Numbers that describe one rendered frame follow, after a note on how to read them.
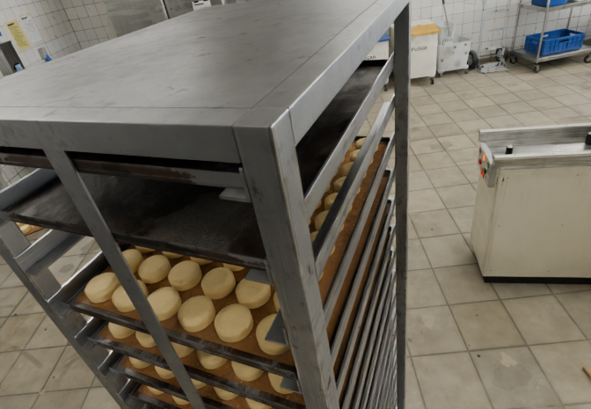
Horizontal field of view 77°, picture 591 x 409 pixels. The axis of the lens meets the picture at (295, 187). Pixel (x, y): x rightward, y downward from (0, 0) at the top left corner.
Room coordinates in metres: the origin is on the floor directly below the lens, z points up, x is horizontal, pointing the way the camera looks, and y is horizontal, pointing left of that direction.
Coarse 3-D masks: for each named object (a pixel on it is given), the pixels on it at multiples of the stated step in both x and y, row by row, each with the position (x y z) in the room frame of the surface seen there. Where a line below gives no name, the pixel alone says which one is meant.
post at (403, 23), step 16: (400, 16) 0.77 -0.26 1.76; (400, 32) 0.77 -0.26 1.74; (400, 48) 0.77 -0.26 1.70; (400, 64) 0.77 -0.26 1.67; (400, 80) 0.77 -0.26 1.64; (400, 96) 0.77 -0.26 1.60; (400, 112) 0.77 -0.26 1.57; (400, 128) 0.77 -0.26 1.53; (400, 144) 0.77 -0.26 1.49; (400, 160) 0.77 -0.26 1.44; (400, 176) 0.77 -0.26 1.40; (400, 192) 0.77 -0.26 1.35; (400, 208) 0.77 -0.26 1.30; (400, 224) 0.77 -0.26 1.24; (400, 240) 0.77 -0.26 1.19; (400, 256) 0.77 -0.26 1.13; (400, 272) 0.77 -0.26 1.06; (400, 288) 0.77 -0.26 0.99; (400, 304) 0.77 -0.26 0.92; (400, 320) 0.77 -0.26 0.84; (400, 336) 0.77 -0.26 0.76; (400, 352) 0.77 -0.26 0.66; (400, 368) 0.77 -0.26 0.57; (400, 384) 0.77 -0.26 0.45; (400, 400) 0.77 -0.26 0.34
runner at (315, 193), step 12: (384, 72) 0.69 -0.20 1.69; (372, 96) 0.59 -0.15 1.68; (360, 108) 0.52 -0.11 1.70; (360, 120) 0.51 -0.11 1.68; (348, 132) 0.46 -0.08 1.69; (336, 144) 0.42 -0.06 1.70; (348, 144) 0.46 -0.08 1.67; (336, 156) 0.41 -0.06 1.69; (324, 168) 0.37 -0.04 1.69; (336, 168) 0.40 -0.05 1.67; (324, 180) 0.36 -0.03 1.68; (312, 192) 0.33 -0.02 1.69; (324, 192) 0.36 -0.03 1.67; (312, 204) 0.33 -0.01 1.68; (252, 276) 0.24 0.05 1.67; (264, 276) 0.24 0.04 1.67
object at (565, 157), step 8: (552, 152) 1.48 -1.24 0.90; (560, 152) 1.47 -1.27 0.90; (568, 152) 1.45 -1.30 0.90; (576, 152) 1.44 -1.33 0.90; (584, 152) 1.43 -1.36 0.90; (496, 160) 1.52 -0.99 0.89; (504, 160) 1.51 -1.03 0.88; (512, 160) 1.50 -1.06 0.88; (520, 160) 1.49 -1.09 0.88; (528, 160) 1.48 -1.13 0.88; (536, 160) 1.47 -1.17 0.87; (544, 160) 1.46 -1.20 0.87; (552, 160) 1.45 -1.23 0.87; (560, 160) 1.45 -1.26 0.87; (568, 160) 1.44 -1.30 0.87; (576, 160) 1.43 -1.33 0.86; (584, 160) 1.42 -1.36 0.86
